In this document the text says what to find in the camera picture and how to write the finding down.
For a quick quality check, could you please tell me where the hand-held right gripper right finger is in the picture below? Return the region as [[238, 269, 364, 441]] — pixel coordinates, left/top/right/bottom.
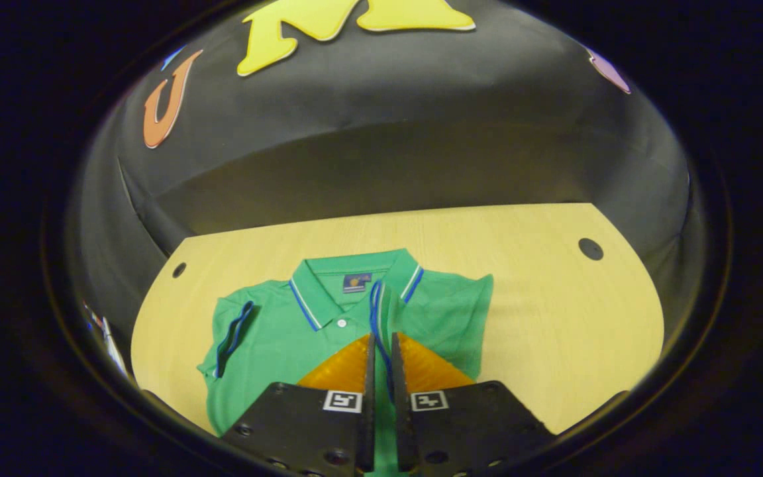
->
[[390, 331, 558, 477]]

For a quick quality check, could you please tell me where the green T-shirt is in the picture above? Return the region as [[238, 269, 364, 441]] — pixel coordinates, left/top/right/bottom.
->
[[197, 248, 493, 477]]

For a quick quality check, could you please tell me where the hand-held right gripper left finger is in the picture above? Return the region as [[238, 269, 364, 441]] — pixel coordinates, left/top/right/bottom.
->
[[219, 333, 378, 477]]

